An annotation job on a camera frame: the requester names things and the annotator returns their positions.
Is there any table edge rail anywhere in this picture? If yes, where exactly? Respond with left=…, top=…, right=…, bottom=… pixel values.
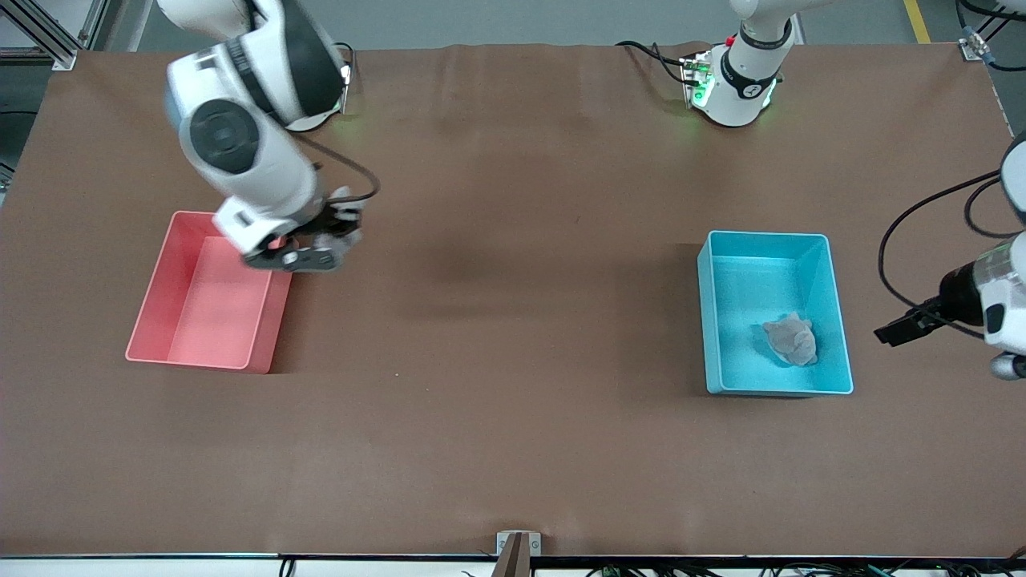
left=0, top=551, right=1026, bottom=577

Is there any yellow floor tape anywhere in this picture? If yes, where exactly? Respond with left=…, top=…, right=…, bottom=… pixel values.
left=903, top=0, right=933, bottom=46

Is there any brown narrow post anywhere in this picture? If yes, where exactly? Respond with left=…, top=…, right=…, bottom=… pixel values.
left=491, top=534, right=532, bottom=577

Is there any brown table mat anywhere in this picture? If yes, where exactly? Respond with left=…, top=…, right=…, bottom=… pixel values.
left=0, top=42, right=1026, bottom=559

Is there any black arm base cable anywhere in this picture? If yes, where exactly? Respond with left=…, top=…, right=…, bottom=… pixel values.
left=615, top=39, right=692, bottom=87

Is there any pink plastic box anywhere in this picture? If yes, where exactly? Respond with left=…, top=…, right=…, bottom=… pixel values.
left=125, top=210, right=300, bottom=375

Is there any aluminium frame profile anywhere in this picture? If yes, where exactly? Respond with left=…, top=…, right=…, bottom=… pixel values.
left=959, top=22, right=996, bottom=66
left=0, top=0, right=110, bottom=71

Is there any small metal bracket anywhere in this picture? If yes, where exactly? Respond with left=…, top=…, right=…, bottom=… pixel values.
left=495, top=530, right=543, bottom=558

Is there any blue plastic box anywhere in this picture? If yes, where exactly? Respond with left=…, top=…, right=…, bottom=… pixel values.
left=696, top=230, right=854, bottom=397

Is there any grey plush toy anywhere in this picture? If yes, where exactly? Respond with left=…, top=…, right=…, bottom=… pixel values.
left=319, top=204, right=364, bottom=272
left=761, top=310, right=820, bottom=369

